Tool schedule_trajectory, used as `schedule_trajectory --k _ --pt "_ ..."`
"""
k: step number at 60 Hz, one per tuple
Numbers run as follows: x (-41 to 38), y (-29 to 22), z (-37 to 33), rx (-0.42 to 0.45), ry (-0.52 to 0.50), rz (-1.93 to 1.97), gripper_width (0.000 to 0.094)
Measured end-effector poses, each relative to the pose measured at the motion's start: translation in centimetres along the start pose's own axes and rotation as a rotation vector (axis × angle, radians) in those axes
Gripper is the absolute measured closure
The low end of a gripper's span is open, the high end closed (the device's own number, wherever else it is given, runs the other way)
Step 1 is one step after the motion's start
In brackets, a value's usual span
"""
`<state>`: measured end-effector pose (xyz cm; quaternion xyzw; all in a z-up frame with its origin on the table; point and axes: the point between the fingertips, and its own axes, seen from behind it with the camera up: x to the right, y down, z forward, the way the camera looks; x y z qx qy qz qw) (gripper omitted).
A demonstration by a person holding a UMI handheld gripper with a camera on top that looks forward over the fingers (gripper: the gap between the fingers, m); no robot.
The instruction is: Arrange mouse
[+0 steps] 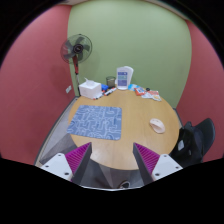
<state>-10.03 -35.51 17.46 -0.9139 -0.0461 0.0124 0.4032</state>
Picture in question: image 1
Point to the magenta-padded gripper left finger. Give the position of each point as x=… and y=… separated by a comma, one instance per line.
x=77, y=157

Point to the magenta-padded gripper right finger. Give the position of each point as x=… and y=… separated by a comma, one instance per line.
x=148, y=158

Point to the beige computer mouse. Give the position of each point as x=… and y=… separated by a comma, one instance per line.
x=157, y=125

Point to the blue patterned mouse pad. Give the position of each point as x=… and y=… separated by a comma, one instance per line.
x=95, y=122

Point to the black office chair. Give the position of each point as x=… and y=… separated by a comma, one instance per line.
x=195, y=141

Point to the large orange snack packet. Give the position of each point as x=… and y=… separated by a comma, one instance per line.
x=154, y=95

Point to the white red snack packet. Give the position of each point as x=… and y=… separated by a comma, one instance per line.
x=146, y=95

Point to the white whiteboard marker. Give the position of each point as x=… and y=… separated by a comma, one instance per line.
x=99, y=96

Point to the small black round object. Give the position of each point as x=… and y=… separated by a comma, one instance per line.
x=148, y=89

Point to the white tissue box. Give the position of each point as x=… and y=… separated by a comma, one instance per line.
x=89, y=89

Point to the light blue packet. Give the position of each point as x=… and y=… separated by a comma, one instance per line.
x=132, y=87

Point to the black whiteboard marker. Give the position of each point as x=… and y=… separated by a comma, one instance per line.
x=110, y=91

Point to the blue whiteboard eraser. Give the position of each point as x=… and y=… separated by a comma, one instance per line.
x=104, y=87

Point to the dark mesh pen cup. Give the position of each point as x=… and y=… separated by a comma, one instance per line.
x=110, y=81

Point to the clear sign stand blue card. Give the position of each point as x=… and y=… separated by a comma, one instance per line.
x=122, y=79

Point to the black standing fan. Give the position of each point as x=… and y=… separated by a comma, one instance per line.
x=76, y=48

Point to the white wall outlet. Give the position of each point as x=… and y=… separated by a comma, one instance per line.
x=68, y=89

